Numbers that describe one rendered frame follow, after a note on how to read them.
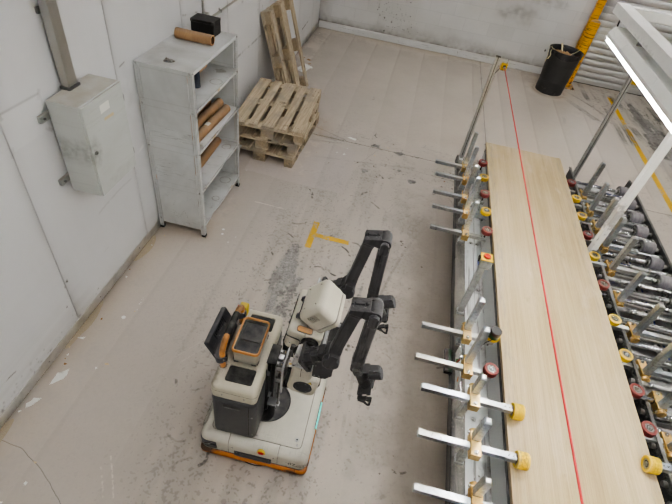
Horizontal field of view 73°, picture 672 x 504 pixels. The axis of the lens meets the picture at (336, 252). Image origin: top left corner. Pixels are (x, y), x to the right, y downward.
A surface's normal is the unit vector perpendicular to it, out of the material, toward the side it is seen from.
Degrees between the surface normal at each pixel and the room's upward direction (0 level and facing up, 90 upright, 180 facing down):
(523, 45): 90
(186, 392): 0
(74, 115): 90
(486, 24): 90
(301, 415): 0
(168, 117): 90
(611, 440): 0
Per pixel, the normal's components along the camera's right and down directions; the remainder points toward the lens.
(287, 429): 0.13, -0.72
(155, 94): -0.21, 0.66
